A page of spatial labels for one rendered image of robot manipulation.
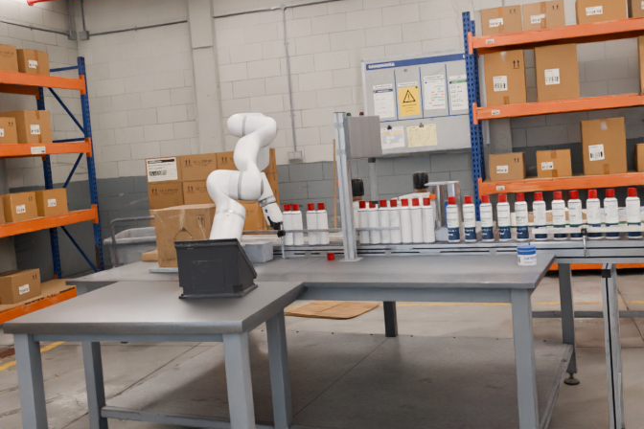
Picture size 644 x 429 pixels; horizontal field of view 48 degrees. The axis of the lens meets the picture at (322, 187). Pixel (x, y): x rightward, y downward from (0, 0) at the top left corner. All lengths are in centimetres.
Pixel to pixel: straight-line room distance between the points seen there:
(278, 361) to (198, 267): 57
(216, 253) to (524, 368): 117
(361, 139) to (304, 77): 491
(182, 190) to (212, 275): 434
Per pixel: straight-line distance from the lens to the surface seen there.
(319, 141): 803
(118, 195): 915
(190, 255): 270
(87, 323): 256
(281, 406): 307
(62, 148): 754
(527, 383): 271
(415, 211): 329
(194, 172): 692
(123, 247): 556
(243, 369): 236
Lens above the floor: 134
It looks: 3 degrees down
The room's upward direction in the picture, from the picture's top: 5 degrees counter-clockwise
